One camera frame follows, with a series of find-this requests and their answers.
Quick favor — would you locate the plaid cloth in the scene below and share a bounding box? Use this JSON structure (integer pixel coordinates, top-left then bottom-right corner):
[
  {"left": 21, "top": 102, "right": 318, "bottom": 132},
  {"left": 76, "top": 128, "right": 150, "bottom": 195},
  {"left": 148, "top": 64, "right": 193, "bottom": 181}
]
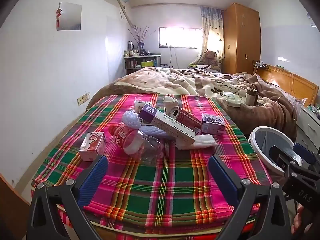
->
[{"left": 31, "top": 94, "right": 273, "bottom": 230}]

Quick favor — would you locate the wall socket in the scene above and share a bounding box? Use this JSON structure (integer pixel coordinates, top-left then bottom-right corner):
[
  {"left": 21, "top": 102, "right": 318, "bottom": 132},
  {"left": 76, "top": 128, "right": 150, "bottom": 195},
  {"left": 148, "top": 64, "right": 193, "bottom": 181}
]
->
[{"left": 77, "top": 93, "right": 91, "bottom": 106}]

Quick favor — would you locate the square wall mirror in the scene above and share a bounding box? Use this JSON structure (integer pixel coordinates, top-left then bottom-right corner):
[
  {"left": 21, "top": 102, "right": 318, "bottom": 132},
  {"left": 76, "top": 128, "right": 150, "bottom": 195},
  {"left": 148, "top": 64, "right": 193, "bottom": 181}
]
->
[{"left": 56, "top": 2, "right": 82, "bottom": 31}]

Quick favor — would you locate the brown wooden board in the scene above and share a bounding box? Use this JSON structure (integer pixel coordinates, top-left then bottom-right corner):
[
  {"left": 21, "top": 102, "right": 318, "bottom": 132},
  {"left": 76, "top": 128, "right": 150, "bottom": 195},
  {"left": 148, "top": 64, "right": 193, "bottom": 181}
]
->
[{"left": 0, "top": 175, "right": 30, "bottom": 240}]

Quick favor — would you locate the steel thermos cup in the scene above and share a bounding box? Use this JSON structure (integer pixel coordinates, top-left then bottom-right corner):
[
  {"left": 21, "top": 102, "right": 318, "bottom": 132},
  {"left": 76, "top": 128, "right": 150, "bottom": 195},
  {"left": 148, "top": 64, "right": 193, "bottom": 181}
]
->
[{"left": 245, "top": 87, "right": 259, "bottom": 107}]

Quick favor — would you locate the cluster of toiletry bottles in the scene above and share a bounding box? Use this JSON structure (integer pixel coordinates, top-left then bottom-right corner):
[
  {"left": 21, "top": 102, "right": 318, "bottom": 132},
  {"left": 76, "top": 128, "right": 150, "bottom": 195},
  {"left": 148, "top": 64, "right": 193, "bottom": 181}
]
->
[{"left": 124, "top": 41, "right": 148, "bottom": 57}]

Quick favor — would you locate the person's right hand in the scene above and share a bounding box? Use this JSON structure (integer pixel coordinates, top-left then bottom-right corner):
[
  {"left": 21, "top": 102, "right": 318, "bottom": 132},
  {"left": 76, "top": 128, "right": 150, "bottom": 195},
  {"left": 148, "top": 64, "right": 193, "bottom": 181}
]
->
[{"left": 291, "top": 204, "right": 309, "bottom": 240}]

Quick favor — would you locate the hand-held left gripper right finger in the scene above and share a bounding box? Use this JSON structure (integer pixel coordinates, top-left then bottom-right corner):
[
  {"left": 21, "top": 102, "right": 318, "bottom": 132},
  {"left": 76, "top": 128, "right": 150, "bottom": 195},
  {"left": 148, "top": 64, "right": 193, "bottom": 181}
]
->
[{"left": 208, "top": 154, "right": 293, "bottom": 240}]

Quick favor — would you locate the vase with dried branches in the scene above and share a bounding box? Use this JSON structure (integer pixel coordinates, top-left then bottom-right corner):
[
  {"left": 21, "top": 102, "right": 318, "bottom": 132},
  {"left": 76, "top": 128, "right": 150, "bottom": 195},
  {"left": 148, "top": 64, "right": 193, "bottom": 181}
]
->
[{"left": 128, "top": 26, "right": 157, "bottom": 52}]

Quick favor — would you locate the red drink can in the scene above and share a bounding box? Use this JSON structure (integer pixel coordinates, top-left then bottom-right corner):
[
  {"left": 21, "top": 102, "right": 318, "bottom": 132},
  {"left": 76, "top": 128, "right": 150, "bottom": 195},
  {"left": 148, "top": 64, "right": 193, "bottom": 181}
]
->
[{"left": 169, "top": 106, "right": 202, "bottom": 134}]

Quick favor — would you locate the purple white medicine box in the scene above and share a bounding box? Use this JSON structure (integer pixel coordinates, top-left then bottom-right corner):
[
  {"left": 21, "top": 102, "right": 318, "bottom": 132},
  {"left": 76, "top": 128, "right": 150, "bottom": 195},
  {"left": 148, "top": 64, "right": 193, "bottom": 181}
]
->
[{"left": 138, "top": 104, "right": 196, "bottom": 145}]

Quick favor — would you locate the red white small carton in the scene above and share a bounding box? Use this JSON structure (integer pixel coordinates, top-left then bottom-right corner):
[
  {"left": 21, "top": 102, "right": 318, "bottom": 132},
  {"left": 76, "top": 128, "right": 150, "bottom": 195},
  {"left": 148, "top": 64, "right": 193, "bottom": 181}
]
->
[{"left": 78, "top": 132, "right": 106, "bottom": 162}]

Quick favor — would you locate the lavender foam wrap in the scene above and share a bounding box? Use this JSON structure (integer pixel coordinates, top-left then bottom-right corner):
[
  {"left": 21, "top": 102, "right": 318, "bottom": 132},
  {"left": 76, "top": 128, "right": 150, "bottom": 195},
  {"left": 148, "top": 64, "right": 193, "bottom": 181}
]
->
[{"left": 139, "top": 125, "right": 173, "bottom": 140}]

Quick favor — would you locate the white round bin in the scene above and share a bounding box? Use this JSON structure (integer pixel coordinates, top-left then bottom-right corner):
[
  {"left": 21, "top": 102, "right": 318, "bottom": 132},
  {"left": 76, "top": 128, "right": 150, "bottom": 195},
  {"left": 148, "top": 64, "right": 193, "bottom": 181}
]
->
[{"left": 249, "top": 126, "right": 297, "bottom": 178}]

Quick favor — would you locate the brown teddy bear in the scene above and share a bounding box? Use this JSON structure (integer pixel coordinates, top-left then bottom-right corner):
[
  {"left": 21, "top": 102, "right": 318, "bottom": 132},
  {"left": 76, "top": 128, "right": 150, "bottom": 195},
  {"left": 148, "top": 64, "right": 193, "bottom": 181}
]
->
[{"left": 199, "top": 50, "right": 220, "bottom": 71}]

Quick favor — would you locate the wrapped air conditioner pipe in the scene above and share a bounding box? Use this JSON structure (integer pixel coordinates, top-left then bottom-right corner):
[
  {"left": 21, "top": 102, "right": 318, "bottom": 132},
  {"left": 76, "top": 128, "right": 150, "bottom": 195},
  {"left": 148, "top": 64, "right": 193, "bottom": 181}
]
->
[{"left": 117, "top": 0, "right": 137, "bottom": 28}]

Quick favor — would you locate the small shelf unit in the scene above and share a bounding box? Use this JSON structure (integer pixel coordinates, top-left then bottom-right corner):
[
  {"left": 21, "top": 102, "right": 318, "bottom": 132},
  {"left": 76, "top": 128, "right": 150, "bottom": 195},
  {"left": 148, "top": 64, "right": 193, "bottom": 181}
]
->
[{"left": 124, "top": 54, "right": 162, "bottom": 75}]

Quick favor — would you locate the pale pink bedsheet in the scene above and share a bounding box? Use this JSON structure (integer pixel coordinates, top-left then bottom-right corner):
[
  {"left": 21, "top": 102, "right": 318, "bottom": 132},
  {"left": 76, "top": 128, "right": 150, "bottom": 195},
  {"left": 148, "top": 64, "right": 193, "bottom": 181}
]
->
[{"left": 280, "top": 90, "right": 304, "bottom": 113}]

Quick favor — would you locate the printed paper cup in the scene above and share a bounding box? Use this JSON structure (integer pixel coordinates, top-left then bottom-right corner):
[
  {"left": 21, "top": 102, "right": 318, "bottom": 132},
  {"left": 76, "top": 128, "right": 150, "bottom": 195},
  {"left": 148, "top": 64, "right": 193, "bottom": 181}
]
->
[{"left": 162, "top": 95, "right": 178, "bottom": 114}]

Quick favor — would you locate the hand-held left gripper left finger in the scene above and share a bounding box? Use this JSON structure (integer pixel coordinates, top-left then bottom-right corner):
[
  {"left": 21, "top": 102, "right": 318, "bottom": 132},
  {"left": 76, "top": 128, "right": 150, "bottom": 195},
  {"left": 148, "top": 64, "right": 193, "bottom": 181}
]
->
[{"left": 27, "top": 154, "right": 109, "bottom": 240}]

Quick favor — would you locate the red knot ornament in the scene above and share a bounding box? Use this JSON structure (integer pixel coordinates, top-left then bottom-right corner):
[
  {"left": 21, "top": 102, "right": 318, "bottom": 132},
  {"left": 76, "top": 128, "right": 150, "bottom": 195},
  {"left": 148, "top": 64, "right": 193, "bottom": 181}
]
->
[{"left": 56, "top": 2, "right": 62, "bottom": 28}]

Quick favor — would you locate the red label plastic bottle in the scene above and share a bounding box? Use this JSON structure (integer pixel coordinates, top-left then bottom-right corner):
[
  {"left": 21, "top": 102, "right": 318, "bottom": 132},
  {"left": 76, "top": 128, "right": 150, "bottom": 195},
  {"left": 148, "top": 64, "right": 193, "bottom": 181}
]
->
[{"left": 108, "top": 124, "right": 165, "bottom": 166}]

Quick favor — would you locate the patterned curtain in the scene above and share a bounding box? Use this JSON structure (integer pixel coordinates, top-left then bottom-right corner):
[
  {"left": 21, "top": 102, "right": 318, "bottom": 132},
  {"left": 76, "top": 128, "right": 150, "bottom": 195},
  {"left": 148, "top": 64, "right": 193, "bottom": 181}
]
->
[{"left": 200, "top": 6, "right": 225, "bottom": 60}]

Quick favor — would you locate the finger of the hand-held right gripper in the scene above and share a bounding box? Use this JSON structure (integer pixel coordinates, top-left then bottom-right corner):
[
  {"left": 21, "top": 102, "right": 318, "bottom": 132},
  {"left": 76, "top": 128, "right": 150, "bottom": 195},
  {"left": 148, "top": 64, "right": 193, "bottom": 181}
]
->
[
  {"left": 293, "top": 142, "right": 320, "bottom": 171},
  {"left": 269, "top": 146, "right": 305, "bottom": 178}
]

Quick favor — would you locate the white printed packet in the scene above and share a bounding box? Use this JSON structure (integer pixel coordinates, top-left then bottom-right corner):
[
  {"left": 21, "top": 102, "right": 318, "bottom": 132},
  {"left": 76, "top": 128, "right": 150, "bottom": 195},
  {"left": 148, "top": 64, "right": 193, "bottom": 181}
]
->
[{"left": 134, "top": 99, "right": 153, "bottom": 113}]

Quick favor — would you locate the white nightstand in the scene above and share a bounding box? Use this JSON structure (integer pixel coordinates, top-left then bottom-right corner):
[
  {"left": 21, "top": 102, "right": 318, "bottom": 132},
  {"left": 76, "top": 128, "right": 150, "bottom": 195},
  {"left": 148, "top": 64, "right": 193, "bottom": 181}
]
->
[{"left": 296, "top": 105, "right": 320, "bottom": 153}]

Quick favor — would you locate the white foam fruit net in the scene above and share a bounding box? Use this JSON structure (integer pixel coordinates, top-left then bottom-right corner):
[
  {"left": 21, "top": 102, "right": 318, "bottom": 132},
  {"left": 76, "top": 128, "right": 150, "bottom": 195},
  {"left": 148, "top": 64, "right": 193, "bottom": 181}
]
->
[{"left": 122, "top": 110, "right": 141, "bottom": 128}]

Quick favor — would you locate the purple small carton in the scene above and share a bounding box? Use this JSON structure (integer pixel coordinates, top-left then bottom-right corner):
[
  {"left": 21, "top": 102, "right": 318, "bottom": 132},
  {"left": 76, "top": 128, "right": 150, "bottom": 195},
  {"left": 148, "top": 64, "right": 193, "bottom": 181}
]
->
[{"left": 200, "top": 114, "right": 225, "bottom": 135}]

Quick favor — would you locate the wooden headboard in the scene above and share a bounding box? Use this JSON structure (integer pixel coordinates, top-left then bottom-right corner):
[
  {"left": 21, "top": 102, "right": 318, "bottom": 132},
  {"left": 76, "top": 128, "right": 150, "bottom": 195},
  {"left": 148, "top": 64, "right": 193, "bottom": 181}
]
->
[{"left": 256, "top": 65, "right": 319, "bottom": 107}]

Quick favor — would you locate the window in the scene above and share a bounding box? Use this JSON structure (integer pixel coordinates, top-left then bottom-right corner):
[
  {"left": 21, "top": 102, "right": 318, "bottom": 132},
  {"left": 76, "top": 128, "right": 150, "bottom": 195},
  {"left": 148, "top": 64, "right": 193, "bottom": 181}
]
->
[{"left": 158, "top": 26, "right": 203, "bottom": 49}]

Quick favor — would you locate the brown printed blanket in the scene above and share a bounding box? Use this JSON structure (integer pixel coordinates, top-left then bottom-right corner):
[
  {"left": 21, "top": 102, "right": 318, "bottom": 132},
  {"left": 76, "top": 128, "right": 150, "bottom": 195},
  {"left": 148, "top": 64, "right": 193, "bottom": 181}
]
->
[{"left": 86, "top": 66, "right": 300, "bottom": 140}]

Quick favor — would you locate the wooden wardrobe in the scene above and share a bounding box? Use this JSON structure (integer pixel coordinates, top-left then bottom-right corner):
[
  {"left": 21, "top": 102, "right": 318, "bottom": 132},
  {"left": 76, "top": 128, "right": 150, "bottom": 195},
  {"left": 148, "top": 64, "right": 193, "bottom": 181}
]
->
[{"left": 222, "top": 2, "right": 262, "bottom": 75}]

